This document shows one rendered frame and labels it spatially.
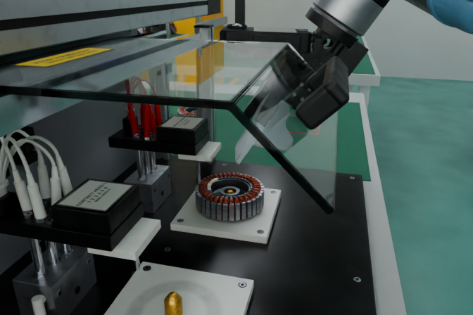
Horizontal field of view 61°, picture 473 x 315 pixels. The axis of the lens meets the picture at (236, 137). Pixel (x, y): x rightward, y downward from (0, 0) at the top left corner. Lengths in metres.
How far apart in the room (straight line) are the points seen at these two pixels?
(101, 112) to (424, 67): 5.31
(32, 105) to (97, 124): 0.38
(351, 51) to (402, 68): 5.28
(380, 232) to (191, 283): 0.33
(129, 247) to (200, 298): 0.12
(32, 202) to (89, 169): 0.31
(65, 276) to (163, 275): 0.12
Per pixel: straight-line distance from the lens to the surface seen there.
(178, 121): 0.64
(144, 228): 0.44
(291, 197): 0.72
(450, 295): 1.86
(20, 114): 0.37
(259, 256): 0.58
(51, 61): 0.35
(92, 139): 0.74
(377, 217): 0.74
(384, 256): 0.65
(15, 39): 0.37
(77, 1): 0.44
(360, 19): 0.50
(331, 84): 0.26
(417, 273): 1.92
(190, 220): 0.64
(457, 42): 5.86
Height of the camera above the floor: 1.12
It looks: 21 degrees down
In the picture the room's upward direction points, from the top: straight up
